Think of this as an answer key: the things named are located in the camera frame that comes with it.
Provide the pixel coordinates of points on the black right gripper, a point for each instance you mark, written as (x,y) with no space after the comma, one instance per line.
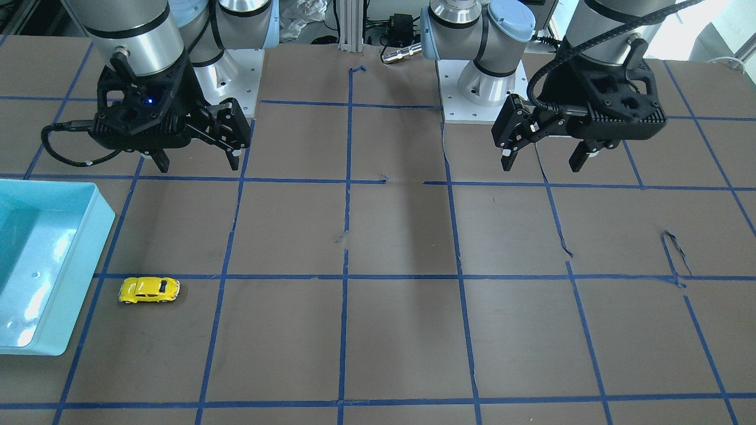
(182,90)

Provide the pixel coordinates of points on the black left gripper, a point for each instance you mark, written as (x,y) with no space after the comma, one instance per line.
(555,88)

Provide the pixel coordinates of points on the yellow beetle toy car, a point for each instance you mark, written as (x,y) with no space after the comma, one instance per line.
(149,289)

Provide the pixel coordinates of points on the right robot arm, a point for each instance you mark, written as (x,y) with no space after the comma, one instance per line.
(153,35)

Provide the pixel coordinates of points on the light blue plastic bin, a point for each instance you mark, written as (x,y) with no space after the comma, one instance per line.
(52,235)

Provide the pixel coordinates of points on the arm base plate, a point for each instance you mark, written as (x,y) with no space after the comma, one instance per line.
(237,74)
(472,97)

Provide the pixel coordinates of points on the aluminium frame post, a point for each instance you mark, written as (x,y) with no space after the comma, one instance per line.
(350,25)

